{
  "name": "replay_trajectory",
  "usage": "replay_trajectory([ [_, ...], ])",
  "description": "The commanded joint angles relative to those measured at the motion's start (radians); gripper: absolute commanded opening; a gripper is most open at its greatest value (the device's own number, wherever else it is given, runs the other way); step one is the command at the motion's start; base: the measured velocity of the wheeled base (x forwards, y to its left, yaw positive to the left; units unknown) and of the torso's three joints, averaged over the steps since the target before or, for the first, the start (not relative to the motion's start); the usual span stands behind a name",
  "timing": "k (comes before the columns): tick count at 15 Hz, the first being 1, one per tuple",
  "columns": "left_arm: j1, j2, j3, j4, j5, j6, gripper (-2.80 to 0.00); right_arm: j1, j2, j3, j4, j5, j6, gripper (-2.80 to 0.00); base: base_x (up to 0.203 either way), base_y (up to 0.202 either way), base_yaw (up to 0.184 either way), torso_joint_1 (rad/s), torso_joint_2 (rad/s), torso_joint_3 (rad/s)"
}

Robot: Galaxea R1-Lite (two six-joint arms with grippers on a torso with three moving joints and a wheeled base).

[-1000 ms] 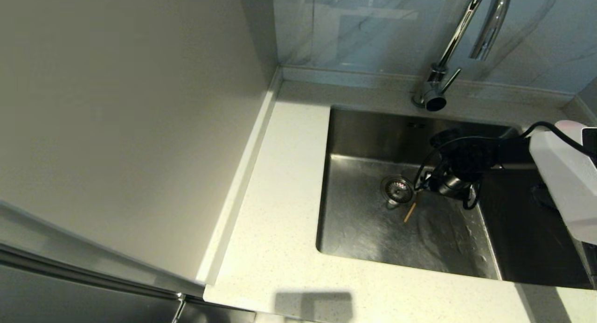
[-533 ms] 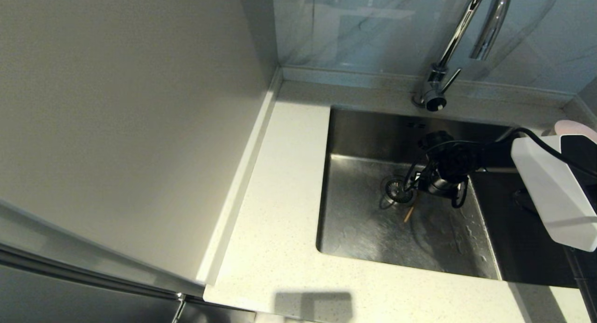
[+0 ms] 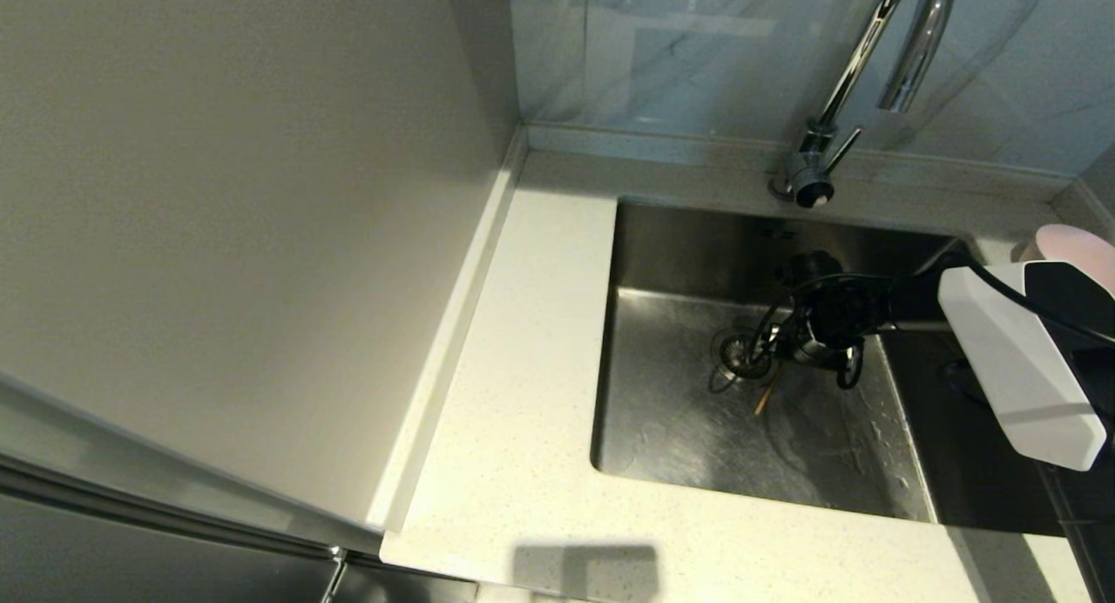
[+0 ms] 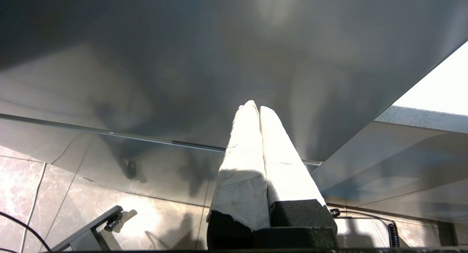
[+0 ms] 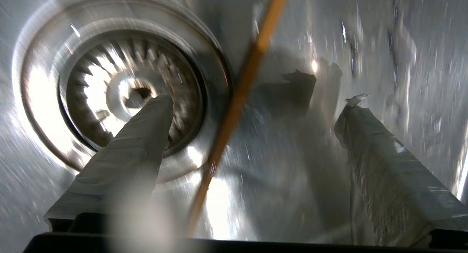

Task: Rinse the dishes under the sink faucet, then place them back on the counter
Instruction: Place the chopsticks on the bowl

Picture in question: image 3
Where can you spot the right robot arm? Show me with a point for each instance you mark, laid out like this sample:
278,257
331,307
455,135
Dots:
1019,359

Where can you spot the grey tall cabinet door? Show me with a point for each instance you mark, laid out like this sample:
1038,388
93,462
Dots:
131,559

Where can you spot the wooden chopstick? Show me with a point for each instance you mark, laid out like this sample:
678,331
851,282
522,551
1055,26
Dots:
766,398

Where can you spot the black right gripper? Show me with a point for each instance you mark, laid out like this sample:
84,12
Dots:
836,320

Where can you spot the chrome gooseneck faucet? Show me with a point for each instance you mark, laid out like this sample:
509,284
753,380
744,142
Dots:
810,167

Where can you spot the stainless steel sink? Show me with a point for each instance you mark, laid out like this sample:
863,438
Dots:
679,446

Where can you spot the metal sink drain strainer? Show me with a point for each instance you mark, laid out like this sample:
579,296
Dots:
740,356

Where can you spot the pink plastic bowl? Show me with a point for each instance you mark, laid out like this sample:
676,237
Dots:
1076,246

